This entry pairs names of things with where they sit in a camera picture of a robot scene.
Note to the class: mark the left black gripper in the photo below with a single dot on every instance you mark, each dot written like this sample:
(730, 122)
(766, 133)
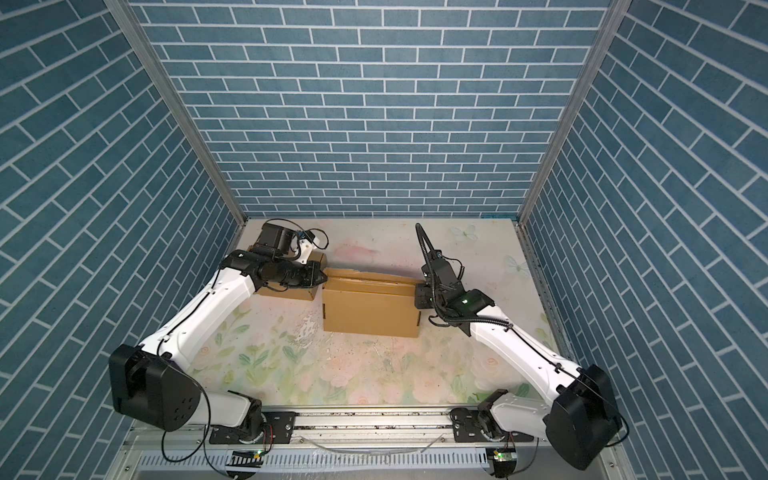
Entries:
(310, 279)

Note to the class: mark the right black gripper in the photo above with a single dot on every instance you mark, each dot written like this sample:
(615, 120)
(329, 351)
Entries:
(420, 294)

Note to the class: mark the brown cardboard box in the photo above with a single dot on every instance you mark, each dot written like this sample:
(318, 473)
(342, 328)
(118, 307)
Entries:
(281, 277)

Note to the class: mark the cardboard stack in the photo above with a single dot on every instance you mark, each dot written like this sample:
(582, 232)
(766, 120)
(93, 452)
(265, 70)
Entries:
(368, 303)

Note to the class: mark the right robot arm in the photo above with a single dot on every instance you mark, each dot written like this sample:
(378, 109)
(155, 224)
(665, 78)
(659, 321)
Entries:
(577, 413)

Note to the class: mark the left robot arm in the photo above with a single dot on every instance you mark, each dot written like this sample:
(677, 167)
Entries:
(151, 383)

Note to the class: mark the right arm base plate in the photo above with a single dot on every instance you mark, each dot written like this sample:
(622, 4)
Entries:
(474, 426)

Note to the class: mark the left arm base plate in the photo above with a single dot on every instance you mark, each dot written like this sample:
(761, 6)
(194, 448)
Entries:
(267, 429)

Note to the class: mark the aluminium front rail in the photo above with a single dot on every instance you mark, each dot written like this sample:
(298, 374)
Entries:
(372, 431)

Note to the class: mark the white slotted cable duct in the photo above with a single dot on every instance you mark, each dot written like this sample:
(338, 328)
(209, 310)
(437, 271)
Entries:
(316, 460)

